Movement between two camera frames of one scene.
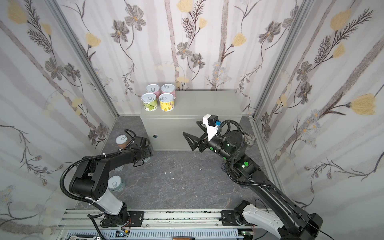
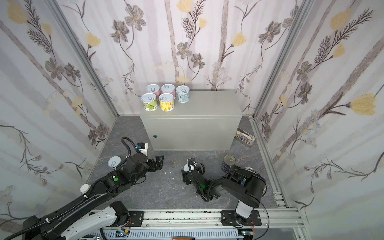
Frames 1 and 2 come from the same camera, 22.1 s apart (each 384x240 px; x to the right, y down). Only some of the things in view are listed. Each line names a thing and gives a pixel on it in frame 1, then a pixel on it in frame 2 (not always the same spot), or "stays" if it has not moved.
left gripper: x=140 y=144 -> x=151 y=163
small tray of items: x=249 y=139 stays
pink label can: x=153 y=88 stays
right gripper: x=204 y=143 -> x=188 y=175
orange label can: x=122 y=141 -> x=186 y=167
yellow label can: x=166 y=101 stays
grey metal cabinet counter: x=165 y=129 stays
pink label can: x=168 y=88 stays
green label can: x=149 y=101 stays
